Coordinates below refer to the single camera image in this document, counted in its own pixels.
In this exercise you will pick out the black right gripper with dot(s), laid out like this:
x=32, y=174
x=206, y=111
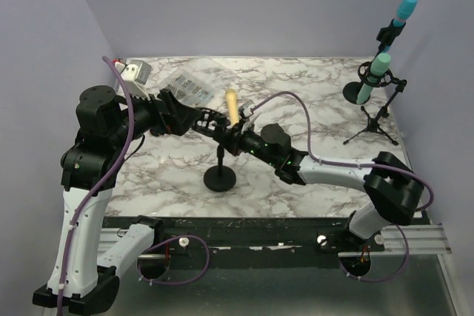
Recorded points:
x=232, y=138

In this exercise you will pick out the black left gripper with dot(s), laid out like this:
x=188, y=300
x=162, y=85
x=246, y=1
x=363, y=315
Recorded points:
x=164, y=123

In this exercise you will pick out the cream yellow microphone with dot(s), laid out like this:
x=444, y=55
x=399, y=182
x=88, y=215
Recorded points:
x=231, y=99

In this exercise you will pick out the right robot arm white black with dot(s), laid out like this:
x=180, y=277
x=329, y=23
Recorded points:
x=393, y=191

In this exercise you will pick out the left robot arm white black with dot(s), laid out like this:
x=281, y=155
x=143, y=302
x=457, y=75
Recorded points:
x=83, y=280

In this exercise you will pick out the mint green microphone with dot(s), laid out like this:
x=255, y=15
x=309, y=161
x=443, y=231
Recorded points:
x=379, y=66

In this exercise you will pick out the black round base mic stand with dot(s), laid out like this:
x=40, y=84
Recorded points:
x=371, y=73

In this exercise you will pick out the blue microphone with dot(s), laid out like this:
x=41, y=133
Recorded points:
x=401, y=16

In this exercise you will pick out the clear plastic screw organizer box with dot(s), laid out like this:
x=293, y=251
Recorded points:
x=188, y=89

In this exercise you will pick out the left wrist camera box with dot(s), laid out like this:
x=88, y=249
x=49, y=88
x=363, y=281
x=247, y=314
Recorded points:
x=135, y=75

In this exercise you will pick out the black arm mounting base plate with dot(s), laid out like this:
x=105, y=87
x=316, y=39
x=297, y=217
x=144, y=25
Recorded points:
x=255, y=243

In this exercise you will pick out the black tripod shock mount stand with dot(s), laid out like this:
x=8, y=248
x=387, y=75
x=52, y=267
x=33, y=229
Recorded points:
x=381, y=109

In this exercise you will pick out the aluminium extrusion rail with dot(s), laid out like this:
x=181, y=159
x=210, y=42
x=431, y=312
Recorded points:
x=422, y=240

